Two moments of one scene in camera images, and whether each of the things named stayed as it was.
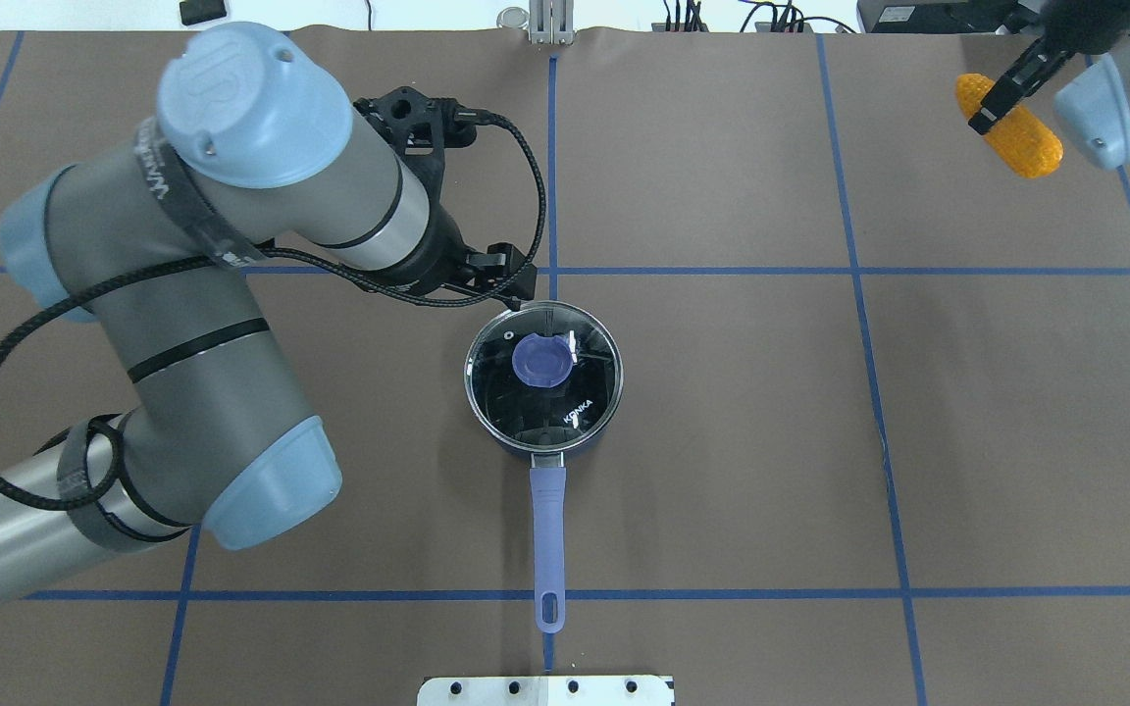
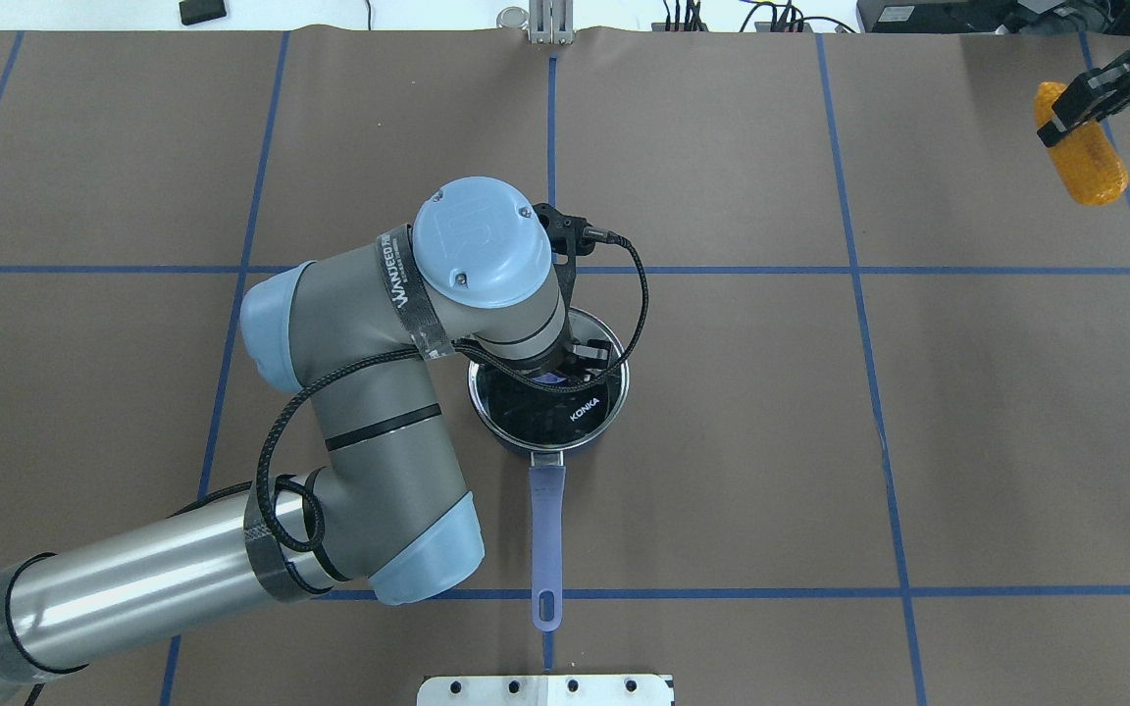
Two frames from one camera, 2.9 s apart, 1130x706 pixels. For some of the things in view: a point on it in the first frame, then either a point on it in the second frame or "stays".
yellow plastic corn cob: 1025,146 -> 1088,163
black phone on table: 196,12 stays
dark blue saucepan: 545,378 stays
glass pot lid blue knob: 544,376 stays
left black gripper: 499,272 -> 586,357
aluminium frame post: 551,22 stays
